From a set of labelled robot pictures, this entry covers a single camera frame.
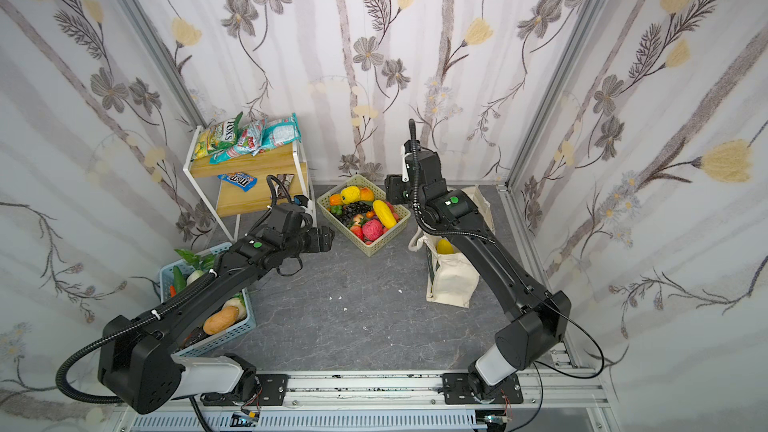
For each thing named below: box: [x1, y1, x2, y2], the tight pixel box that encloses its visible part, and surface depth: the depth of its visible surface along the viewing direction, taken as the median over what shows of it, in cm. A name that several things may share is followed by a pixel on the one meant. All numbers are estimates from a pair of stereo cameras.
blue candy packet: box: [217, 171, 258, 192], surface depth 100 cm
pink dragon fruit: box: [362, 219, 383, 241], surface depth 100 cm
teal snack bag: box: [261, 112, 302, 151], surface depth 84 cm
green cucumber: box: [173, 266, 187, 294], surface depth 85 cm
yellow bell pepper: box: [340, 186, 361, 205], surface depth 106 cm
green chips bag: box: [195, 111, 243, 159], surface depth 82 cm
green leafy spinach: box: [174, 248, 216, 271], surface depth 94 cm
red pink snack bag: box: [209, 119, 267, 165], surface depth 80 cm
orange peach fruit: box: [360, 187, 375, 201], surface depth 112 cm
